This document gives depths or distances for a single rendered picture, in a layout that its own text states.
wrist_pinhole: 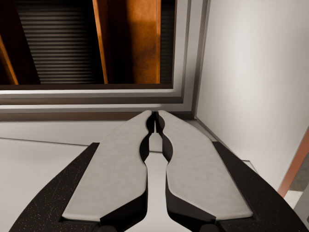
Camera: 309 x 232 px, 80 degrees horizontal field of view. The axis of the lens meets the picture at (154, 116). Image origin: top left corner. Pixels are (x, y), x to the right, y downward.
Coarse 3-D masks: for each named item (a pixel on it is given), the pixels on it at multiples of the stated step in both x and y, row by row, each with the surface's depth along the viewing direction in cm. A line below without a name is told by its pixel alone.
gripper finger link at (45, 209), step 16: (96, 144) 9; (80, 160) 8; (64, 176) 7; (80, 176) 7; (48, 192) 7; (64, 192) 7; (32, 208) 6; (48, 208) 6; (64, 208) 6; (16, 224) 6; (32, 224) 6; (48, 224) 6; (64, 224) 6; (80, 224) 6; (96, 224) 6
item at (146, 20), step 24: (96, 0) 21; (120, 0) 25; (144, 0) 25; (96, 24) 23; (120, 24) 27; (144, 24) 27; (120, 48) 28; (144, 48) 28; (120, 72) 30; (144, 72) 30
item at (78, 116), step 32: (192, 0) 11; (192, 32) 12; (192, 64) 13; (0, 96) 16; (32, 96) 16; (64, 96) 16; (96, 96) 16; (128, 96) 16; (160, 96) 16; (192, 96) 15; (0, 128) 14; (32, 128) 14; (64, 128) 14; (96, 128) 14
